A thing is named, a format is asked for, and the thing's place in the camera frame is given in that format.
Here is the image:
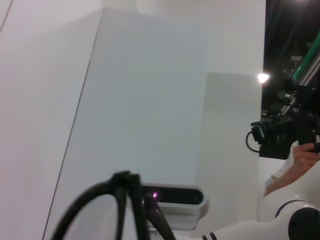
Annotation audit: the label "person's bare hand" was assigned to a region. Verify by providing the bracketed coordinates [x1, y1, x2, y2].
[290, 142, 320, 176]

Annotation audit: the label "black thin-frame glasses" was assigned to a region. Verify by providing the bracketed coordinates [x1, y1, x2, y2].
[48, 170, 177, 240]

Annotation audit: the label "person's bare forearm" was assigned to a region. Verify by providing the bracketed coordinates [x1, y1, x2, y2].
[264, 164, 311, 198]

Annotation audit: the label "bright round ceiling lamp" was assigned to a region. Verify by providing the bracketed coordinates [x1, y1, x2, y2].
[257, 72, 271, 85]

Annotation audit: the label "green aluminium frame beam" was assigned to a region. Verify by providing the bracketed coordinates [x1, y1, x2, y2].
[291, 31, 320, 84]

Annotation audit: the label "grey bar-shaped head camera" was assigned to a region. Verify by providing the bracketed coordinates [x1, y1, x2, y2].
[140, 183, 210, 232]

